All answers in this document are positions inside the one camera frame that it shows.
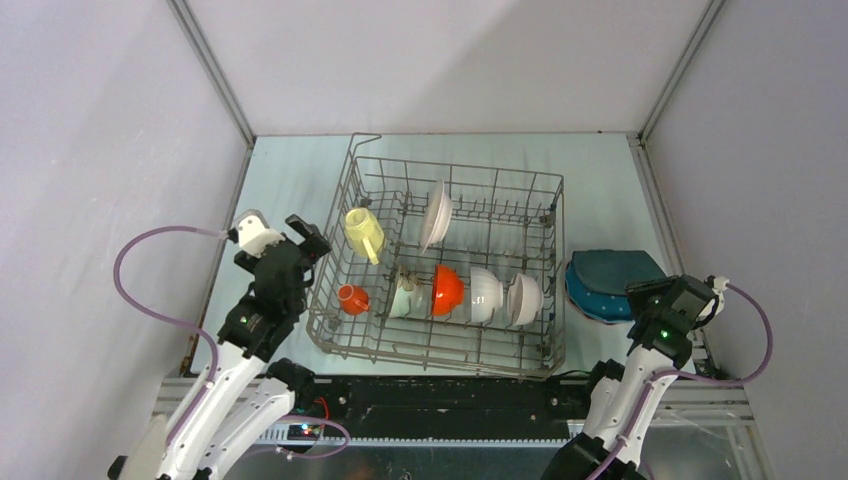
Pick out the blue dotted plate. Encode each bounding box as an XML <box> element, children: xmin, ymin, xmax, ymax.
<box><xmin>564</xmin><ymin>260</ymin><xmax>634</xmax><ymax>320</ymax></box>

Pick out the dark teal plate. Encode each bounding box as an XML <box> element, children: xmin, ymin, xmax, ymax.
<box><xmin>570</xmin><ymin>249</ymin><xmax>665</xmax><ymax>296</ymax></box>

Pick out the white plate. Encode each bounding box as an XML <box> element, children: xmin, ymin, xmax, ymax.
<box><xmin>419</xmin><ymin>179</ymin><xmax>453</xmax><ymax>255</ymax></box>

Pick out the grey wire dish rack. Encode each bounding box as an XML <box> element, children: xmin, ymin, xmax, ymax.
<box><xmin>306</xmin><ymin>133</ymin><xmax>565</xmax><ymax>380</ymax></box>

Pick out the pink dotted plate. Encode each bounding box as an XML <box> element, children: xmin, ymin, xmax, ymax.
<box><xmin>567</xmin><ymin>298</ymin><xmax>633</xmax><ymax>326</ymax></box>

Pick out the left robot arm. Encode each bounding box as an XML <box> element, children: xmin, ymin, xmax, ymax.
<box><xmin>107</xmin><ymin>209</ymin><xmax>331</xmax><ymax>479</ymax></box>

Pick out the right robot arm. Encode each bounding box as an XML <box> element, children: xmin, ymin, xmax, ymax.
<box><xmin>542</xmin><ymin>275</ymin><xmax>728</xmax><ymax>479</ymax></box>

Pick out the yellow mug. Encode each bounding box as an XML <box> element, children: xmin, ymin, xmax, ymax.
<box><xmin>344</xmin><ymin>207</ymin><xmax>386</xmax><ymax>265</ymax></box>

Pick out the small orange cup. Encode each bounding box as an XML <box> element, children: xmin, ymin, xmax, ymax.
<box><xmin>337</xmin><ymin>284</ymin><xmax>370</xmax><ymax>316</ymax></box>

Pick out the pale green cup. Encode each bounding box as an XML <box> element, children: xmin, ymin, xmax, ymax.
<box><xmin>388</xmin><ymin>265</ymin><xmax>427</xmax><ymax>319</ymax></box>

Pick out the orange bowl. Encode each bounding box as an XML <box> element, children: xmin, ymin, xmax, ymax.
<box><xmin>431</xmin><ymin>264</ymin><xmax>465</xmax><ymax>316</ymax></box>

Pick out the white ribbed bowl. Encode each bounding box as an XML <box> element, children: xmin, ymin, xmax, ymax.
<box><xmin>470</xmin><ymin>267</ymin><xmax>504</xmax><ymax>324</ymax></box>

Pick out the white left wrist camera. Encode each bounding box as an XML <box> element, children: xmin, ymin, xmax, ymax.
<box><xmin>227</xmin><ymin>209</ymin><xmax>286</xmax><ymax>258</ymax></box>

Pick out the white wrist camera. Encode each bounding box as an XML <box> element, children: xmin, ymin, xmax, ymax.
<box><xmin>700</xmin><ymin>275</ymin><xmax>729</xmax><ymax>320</ymax></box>
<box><xmin>227</xmin><ymin>209</ymin><xmax>286</xmax><ymax>258</ymax></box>

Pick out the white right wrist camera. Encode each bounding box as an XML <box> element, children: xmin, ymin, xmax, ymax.
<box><xmin>700</xmin><ymin>275</ymin><xmax>729</xmax><ymax>320</ymax></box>

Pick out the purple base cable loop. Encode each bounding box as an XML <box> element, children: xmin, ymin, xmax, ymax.
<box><xmin>274</xmin><ymin>414</ymin><xmax>354</xmax><ymax>462</ymax></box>

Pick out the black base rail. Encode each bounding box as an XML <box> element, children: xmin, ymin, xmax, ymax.
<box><xmin>311</xmin><ymin>372</ymin><xmax>589</xmax><ymax>443</ymax></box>

